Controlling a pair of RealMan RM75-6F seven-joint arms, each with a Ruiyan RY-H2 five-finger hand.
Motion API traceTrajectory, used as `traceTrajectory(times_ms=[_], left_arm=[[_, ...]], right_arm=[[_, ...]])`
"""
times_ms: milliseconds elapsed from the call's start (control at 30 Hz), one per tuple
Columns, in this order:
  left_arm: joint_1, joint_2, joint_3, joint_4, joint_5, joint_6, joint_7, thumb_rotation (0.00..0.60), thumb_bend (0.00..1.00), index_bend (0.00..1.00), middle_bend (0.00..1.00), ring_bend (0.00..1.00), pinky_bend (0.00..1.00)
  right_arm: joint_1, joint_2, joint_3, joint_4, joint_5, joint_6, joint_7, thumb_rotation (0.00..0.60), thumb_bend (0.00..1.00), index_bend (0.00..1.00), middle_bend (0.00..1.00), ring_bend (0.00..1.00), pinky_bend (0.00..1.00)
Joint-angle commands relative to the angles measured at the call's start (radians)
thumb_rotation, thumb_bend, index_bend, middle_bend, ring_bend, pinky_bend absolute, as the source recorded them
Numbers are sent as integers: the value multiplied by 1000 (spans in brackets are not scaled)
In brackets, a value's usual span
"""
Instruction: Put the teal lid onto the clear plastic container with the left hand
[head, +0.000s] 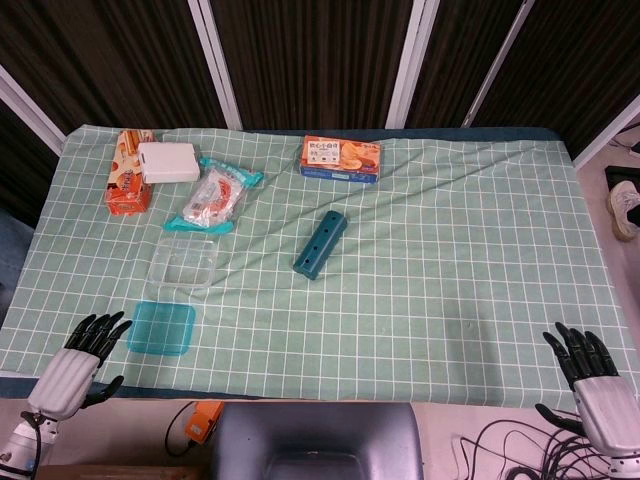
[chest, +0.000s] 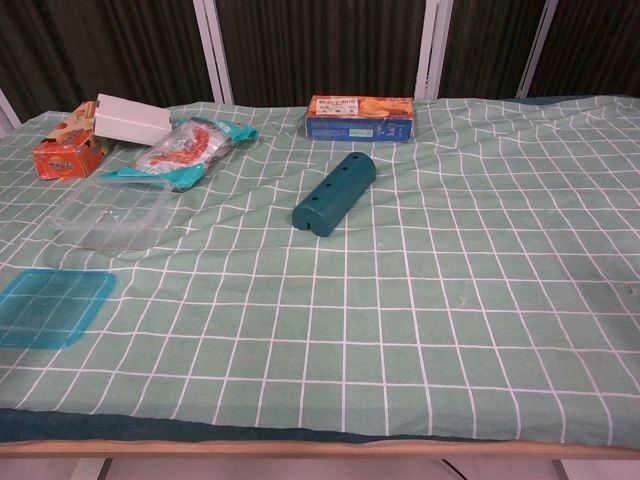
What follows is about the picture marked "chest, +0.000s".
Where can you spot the teal cylinder block with holes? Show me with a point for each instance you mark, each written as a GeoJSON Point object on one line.
{"type": "Point", "coordinates": [330, 200]}

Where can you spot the clear plastic food container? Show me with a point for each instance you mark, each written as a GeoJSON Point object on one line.
{"type": "Point", "coordinates": [110, 227]}

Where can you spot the orange snack carton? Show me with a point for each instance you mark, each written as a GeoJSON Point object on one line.
{"type": "Point", "coordinates": [60, 162]}

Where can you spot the teal orange snack bag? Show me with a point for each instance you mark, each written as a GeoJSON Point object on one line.
{"type": "Point", "coordinates": [185, 150]}

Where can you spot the white cardboard box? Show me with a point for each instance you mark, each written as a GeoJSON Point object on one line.
{"type": "Point", "coordinates": [130, 125]}

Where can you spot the green white checked tablecloth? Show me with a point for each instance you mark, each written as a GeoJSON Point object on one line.
{"type": "Point", "coordinates": [400, 300]}

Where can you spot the white partition frame post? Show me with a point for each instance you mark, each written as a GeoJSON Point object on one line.
{"type": "Point", "coordinates": [431, 50]}
{"type": "Point", "coordinates": [537, 50]}
{"type": "Point", "coordinates": [9, 112]}
{"type": "Point", "coordinates": [212, 50]}

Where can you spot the teal plastic container lid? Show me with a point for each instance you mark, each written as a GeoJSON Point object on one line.
{"type": "Point", "coordinates": [55, 307]}

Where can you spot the wooden table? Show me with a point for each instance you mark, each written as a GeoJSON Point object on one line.
{"type": "Point", "coordinates": [300, 448]}

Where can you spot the orange blue biscuit box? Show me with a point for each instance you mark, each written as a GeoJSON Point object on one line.
{"type": "Point", "coordinates": [360, 125]}

